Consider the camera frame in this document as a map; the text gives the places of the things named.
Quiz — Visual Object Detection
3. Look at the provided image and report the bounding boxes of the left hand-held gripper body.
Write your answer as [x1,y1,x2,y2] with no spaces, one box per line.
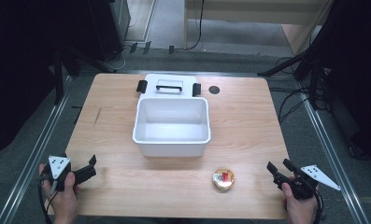
[42,154,81,192]

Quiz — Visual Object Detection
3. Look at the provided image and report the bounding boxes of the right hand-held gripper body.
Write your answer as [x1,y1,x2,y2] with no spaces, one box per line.
[273,164,342,201]

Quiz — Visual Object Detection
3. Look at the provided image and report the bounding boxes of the person's right hand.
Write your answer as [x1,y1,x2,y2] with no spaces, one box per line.
[280,181,320,224]

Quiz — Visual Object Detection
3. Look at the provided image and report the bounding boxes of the person's left hand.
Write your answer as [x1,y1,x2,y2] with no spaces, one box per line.
[38,163,82,224]

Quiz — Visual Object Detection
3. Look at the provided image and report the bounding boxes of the round gold tin red label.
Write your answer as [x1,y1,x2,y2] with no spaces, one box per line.
[212,167,236,193]

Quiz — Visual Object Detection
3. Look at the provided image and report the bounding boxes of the white plastic storage box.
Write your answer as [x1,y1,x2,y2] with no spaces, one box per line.
[132,96,212,159]

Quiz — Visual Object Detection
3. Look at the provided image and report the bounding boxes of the black tripod stand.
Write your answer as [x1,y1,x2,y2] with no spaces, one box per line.
[256,43,332,110]
[48,43,117,106]

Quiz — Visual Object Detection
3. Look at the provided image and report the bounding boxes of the dark cabinet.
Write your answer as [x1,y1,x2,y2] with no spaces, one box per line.
[86,0,132,63]

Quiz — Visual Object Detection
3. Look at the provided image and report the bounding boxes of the light wooden furniture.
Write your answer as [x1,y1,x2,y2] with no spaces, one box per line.
[182,0,335,56]

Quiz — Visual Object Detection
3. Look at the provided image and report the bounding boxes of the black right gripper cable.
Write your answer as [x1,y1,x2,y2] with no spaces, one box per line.
[310,189,325,224]

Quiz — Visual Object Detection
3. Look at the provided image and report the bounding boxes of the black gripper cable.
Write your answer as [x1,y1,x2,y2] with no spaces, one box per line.
[310,189,325,224]
[37,174,59,224]

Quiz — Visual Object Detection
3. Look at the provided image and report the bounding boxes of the aluminium floor rail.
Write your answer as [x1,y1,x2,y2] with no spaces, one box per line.
[295,79,371,224]
[0,76,75,224]

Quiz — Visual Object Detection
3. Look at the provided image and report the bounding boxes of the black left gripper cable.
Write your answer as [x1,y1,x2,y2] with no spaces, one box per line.
[37,174,59,224]

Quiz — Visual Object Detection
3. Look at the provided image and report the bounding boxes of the black floor cables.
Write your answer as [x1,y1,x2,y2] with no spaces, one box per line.
[268,55,331,125]

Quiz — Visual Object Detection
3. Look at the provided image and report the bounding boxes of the white floor cable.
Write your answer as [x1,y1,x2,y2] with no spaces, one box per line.
[109,17,137,71]

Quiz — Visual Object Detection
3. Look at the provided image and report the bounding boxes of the white box lid black handle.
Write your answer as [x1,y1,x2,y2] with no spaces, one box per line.
[136,73,203,100]

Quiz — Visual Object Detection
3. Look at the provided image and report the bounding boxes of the black hanging cable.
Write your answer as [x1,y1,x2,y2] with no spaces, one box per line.
[187,0,206,51]

